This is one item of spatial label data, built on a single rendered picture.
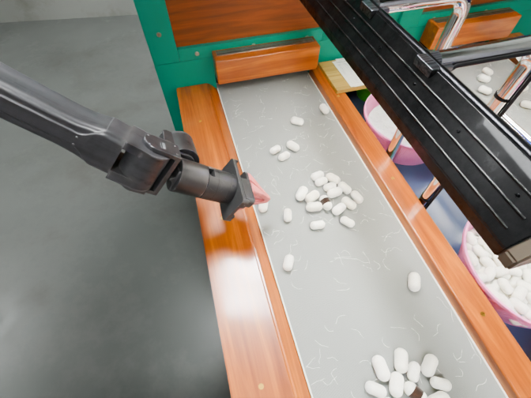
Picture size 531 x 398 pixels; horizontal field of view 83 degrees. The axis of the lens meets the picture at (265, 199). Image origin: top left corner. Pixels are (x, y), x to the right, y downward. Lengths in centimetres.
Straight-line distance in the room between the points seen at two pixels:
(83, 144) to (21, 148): 189
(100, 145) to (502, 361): 69
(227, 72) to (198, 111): 13
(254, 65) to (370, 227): 54
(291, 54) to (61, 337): 136
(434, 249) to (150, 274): 117
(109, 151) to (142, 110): 179
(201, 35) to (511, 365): 96
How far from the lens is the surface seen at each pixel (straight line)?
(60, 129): 46
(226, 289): 58
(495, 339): 67
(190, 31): 93
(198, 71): 96
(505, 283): 76
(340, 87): 96
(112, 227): 168
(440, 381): 62
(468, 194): 37
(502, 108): 59
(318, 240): 65
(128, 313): 147
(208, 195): 51
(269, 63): 93
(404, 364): 60
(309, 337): 58
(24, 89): 47
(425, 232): 70
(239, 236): 62
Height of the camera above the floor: 131
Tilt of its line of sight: 55 degrees down
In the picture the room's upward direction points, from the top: straight up
